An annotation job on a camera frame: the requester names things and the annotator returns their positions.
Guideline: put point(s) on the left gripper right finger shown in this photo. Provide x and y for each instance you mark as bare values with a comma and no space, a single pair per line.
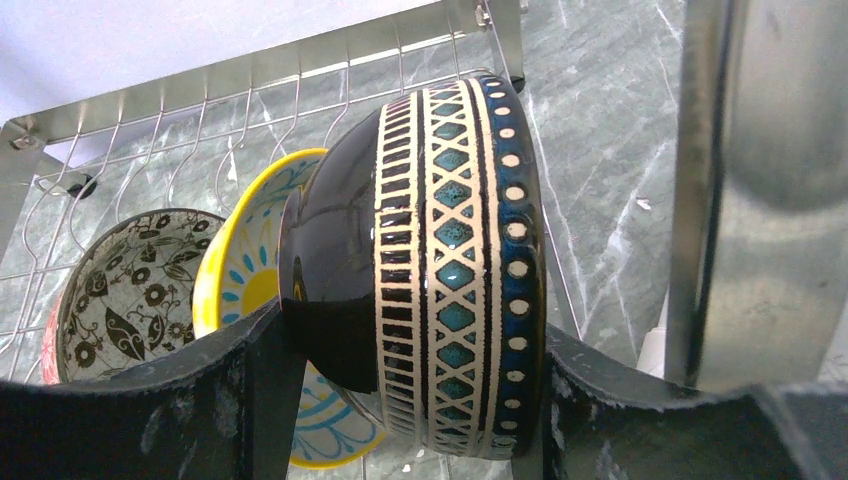
605,420

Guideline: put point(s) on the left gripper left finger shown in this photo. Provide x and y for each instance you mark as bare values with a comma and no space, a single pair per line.
223,407

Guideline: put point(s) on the yellow teal patterned bowl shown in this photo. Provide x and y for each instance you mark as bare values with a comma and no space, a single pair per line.
238,274

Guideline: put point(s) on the brown floral bowl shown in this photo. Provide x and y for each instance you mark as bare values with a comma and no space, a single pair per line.
129,300

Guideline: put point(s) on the beige dark rimmed bowl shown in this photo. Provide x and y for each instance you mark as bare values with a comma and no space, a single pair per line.
411,269

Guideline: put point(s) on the steel dish rack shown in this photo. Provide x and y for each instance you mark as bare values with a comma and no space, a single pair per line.
693,154

